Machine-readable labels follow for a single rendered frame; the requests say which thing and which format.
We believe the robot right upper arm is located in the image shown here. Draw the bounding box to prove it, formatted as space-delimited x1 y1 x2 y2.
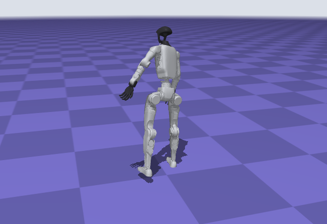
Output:
175 51 181 78

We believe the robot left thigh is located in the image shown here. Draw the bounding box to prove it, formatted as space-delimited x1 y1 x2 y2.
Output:
144 92 161 139

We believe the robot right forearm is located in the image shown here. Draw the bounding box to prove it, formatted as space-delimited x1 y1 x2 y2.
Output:
171 77 180 91

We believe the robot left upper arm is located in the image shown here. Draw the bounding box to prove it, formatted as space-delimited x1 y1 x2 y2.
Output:
141 46 161 68

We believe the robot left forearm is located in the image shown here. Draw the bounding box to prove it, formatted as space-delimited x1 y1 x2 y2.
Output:
130 60 145 85

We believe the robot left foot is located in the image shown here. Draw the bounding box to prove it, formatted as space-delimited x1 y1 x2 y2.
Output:
138 167 152 177

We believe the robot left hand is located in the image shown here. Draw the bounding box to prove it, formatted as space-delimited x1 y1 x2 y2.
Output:
119 81 137 101

